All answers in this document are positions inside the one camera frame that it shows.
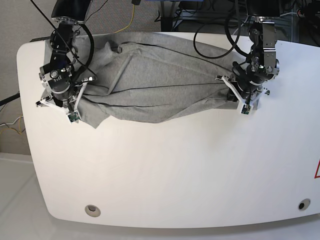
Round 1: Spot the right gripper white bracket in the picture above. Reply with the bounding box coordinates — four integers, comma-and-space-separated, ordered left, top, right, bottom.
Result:
35, 76, 97, 121

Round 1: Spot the right table grommet hole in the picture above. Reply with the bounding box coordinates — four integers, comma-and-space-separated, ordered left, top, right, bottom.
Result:
298, 198, 311, 211

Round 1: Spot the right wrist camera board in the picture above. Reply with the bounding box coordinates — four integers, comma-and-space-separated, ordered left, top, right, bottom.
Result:
67, 111, 81, 124

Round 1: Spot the black table leg stand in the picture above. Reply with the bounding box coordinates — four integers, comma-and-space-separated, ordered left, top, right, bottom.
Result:
157, 0, 180, 32

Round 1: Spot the yellow cable on floor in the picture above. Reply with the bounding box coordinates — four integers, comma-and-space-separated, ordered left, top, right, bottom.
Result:
115, 4, 136, 35

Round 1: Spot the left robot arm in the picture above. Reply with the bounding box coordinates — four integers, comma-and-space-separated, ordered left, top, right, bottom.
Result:
196, 0, 280, 115

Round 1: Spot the black bar behind table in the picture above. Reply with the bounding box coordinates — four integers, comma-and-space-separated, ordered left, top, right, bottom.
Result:
29, 36, 50, 43

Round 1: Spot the white cable at left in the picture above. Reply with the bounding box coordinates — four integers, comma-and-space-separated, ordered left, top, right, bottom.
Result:
0, 116, 25, 135

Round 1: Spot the left table grommet hole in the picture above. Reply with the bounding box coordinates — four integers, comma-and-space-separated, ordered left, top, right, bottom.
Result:
84, 205, 101, 218

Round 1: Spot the grey T-shirt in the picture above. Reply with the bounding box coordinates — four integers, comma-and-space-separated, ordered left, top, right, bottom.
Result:
43, 31, 261, 130

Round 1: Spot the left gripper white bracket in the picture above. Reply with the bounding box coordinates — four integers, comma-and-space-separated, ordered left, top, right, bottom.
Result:
216, 75, 270, 114

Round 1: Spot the red triangle sticker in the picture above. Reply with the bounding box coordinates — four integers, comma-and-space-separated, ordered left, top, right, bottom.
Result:
314, 161, 320, 179

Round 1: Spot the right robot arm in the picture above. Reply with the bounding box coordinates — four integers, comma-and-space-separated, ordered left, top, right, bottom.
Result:
36, 0, 97, 123

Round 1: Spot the table grommet hole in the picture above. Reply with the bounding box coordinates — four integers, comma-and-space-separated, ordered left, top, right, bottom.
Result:
84, 205, 101, 218
298, 198, 311, 211

